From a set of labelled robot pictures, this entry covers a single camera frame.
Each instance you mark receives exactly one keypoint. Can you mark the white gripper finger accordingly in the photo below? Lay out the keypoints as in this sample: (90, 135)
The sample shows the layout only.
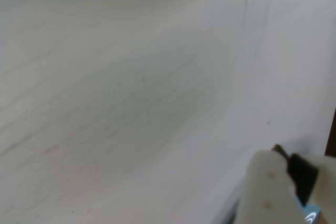
(267, 195)
(326, 182)

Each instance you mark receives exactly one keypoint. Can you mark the blue round dish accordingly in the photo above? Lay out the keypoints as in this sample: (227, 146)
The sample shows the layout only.
(313, 208)

